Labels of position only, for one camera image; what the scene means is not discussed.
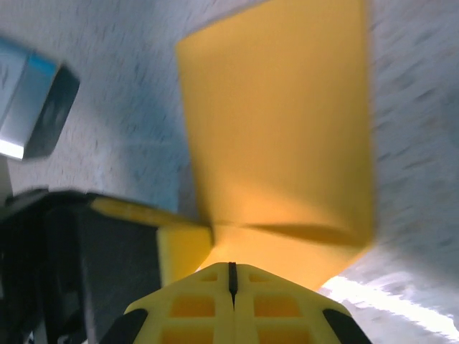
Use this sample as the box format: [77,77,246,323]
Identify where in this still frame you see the long aluminium mounting rail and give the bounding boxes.
[0,53,49,161]

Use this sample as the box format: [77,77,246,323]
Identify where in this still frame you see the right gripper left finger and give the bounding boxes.
[107,262,235,344]

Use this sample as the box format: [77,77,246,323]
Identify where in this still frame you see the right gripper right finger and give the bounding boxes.
[232,262,364,344]

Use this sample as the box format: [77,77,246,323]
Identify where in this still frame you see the blue table edge strip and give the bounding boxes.
[0,35,62,85]

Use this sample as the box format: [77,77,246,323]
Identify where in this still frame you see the yellow paper sheet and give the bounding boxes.
[175,0,377,292]

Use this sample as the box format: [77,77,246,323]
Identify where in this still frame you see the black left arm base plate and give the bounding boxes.
[22,63,82,161]

